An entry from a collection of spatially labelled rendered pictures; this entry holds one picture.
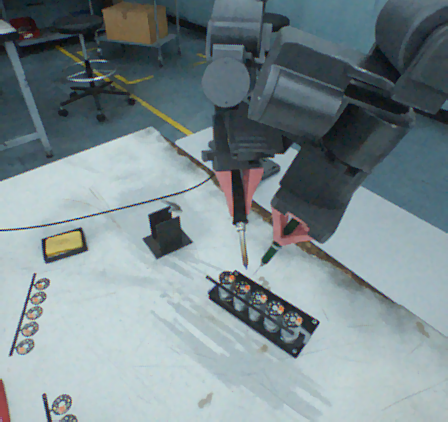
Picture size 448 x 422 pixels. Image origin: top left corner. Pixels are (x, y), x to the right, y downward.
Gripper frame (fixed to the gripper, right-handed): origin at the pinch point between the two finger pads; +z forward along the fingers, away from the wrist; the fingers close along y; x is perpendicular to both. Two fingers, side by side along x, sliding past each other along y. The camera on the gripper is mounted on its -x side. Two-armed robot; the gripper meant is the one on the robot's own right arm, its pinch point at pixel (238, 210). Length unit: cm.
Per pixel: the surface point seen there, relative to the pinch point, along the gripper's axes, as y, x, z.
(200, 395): -7.7, -12.3, 21.6
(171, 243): -11.3, 10.6, 7.8
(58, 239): -32.1, 12.8, 6.0
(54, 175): -39, 34, -4
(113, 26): -71, 324, -115
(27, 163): -107, 179, 2
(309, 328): 8.8, -6.5, 17.1
